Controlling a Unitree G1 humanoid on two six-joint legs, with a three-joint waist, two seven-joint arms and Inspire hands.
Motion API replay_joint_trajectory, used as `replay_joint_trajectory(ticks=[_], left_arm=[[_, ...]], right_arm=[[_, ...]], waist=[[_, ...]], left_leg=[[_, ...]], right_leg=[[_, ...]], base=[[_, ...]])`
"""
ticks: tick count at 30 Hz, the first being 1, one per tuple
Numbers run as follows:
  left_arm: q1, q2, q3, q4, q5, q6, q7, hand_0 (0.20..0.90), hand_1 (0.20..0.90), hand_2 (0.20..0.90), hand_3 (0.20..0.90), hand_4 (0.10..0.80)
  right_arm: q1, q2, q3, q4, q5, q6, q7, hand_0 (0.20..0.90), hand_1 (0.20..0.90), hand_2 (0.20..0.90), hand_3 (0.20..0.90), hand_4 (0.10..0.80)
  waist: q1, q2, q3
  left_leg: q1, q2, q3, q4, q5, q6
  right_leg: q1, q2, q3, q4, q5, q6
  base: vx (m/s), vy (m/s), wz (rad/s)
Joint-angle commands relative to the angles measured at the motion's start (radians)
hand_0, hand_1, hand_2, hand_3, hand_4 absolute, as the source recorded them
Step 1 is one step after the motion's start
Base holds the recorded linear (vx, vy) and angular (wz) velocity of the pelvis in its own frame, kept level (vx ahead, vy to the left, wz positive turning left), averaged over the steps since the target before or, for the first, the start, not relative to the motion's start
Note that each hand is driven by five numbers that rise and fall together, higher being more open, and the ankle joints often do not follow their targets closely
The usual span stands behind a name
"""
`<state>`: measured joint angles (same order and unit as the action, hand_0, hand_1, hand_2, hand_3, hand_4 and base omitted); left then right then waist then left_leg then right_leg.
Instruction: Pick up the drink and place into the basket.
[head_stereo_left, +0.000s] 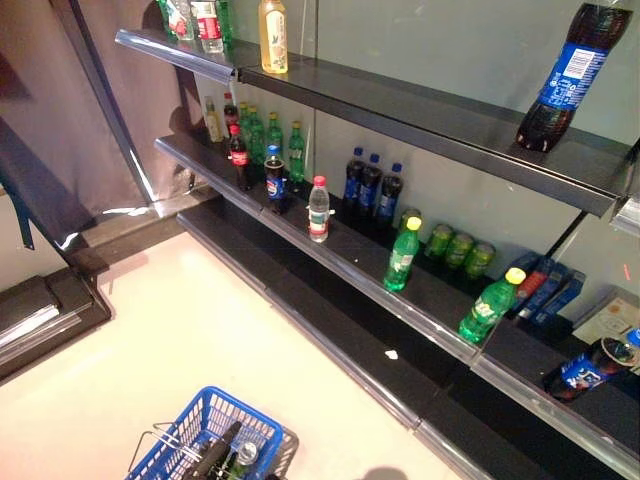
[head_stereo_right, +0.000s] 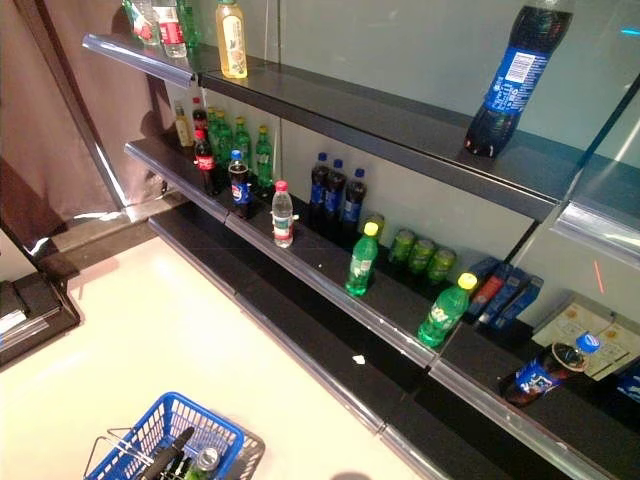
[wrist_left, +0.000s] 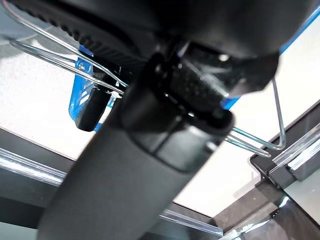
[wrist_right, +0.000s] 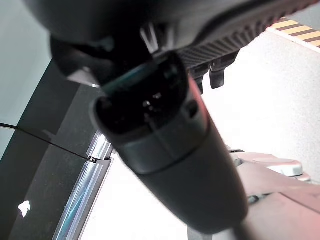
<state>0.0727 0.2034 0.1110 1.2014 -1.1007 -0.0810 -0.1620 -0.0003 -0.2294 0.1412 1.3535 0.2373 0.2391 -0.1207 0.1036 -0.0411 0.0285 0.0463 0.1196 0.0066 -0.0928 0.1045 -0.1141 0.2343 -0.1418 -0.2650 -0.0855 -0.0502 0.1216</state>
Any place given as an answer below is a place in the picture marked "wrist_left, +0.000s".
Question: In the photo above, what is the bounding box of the robot left hand black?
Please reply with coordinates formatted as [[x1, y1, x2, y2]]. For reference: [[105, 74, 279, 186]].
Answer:
[[4, 0, 316, 240]]

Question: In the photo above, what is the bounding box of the metal wire basket handle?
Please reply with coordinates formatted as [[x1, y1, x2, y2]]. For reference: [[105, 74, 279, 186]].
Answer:
[[9, 39, 273, 158], [3, 6, 287, 151]]

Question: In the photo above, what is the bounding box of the blue plastic shopping basket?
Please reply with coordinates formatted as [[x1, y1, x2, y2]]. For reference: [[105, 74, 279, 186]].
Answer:
[[68, 4, 320, 132]]

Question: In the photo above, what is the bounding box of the black low display stand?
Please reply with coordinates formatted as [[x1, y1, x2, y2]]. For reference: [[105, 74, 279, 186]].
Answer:
[[219, 99, 320, 240]]

